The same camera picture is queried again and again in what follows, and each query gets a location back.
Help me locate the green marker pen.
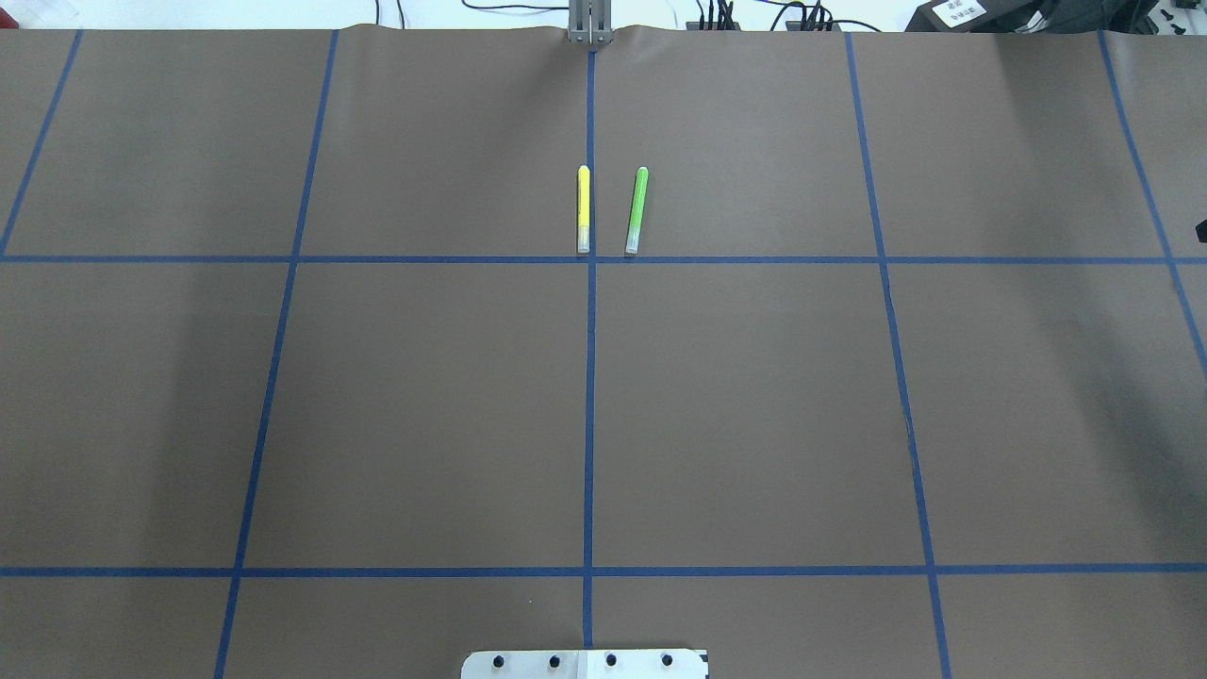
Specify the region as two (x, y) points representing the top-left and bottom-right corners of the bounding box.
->
(624, 166), (651, 257)

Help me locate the yellow marker pen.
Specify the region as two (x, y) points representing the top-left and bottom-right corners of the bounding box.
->
(576, 164), (591, 257)

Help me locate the black usb hub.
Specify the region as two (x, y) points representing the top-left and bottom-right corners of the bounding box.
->
(678, 1), (841, 33)

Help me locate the aluminium frame post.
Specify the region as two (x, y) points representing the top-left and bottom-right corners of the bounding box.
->
(568, 0), (616, 47)

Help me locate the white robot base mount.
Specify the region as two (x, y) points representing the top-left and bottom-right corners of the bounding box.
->
(460, 648), (710, 678)

